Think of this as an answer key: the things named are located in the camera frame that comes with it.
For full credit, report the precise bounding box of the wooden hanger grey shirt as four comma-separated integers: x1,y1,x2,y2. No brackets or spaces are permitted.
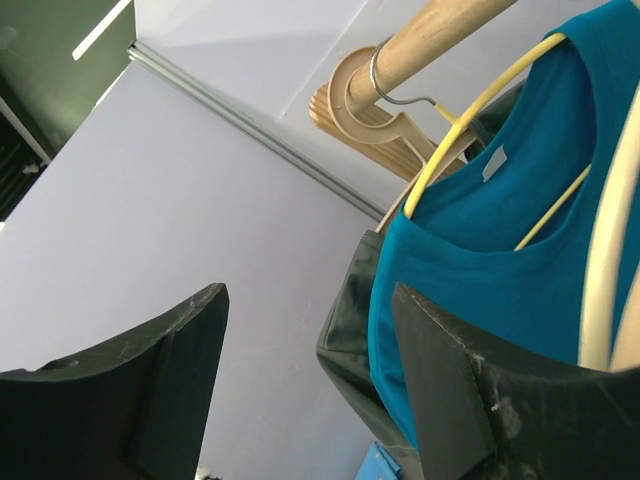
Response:
329,45,479,236

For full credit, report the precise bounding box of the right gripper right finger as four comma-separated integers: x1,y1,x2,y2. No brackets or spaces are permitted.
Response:
392,285,639,479

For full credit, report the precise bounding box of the wooden clothes rack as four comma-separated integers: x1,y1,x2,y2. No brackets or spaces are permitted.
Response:
307,0,519,181

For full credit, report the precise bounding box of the grey t shirt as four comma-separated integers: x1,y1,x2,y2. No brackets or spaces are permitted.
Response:
316,82,536,479

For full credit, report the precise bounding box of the blue t shirt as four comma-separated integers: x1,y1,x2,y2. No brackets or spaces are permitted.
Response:
368,1,639,442

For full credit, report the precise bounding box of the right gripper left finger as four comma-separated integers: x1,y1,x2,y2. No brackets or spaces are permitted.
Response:
1,283,229,479

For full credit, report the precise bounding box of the blue patterned cloth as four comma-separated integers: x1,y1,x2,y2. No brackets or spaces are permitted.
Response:
355,442,402,480

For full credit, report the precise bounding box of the wooden hanger blue shirt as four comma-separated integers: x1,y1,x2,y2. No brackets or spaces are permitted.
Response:
368,32,593,252

